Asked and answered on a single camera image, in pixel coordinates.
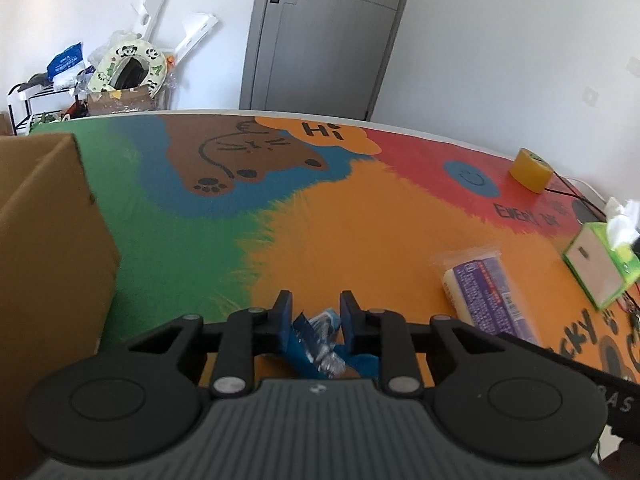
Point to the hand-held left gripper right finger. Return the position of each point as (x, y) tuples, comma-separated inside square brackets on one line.
[(350, 320)]

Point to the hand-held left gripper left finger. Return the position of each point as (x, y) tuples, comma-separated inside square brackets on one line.
[(282, 320)]

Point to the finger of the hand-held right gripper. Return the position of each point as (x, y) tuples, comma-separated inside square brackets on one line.
[(545, 355)]

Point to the blue and white snack packet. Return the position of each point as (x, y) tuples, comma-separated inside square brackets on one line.
[(320, 345)]

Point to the purple and white snack packet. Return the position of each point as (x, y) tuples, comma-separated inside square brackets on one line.
[(480, 285)]

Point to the large cardboard box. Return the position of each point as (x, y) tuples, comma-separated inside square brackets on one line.
[(45, 260)]

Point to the bunch of keys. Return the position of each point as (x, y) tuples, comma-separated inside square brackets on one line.
[(632, 310)]

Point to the colourful cat print table mat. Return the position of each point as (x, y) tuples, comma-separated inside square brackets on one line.
[(350, 220)]

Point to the green tissue box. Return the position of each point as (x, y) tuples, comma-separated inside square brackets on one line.
[(595, 265)]

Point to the yellow tape roll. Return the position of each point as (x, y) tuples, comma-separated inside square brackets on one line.
[(530, 172)]

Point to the small open cardboard box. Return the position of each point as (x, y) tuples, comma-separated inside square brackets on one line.
[(125, 102)]

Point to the grey door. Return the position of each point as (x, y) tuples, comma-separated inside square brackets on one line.
[(325, 45)]

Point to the panda print toilet seat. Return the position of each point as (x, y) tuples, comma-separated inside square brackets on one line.
[(150, 57)]

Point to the short white plastic board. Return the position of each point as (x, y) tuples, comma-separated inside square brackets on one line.
[(197, 27)]

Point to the blue and white bag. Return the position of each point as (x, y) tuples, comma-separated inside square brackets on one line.
[(65, 60)]

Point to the tall white plastic board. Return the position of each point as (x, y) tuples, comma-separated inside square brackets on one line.
[(150, 5)]

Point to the black shoe rack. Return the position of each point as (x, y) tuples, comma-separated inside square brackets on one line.
[(20, 92)]

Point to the blank white wall plate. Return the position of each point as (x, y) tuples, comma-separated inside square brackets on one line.
[(634, 65)]

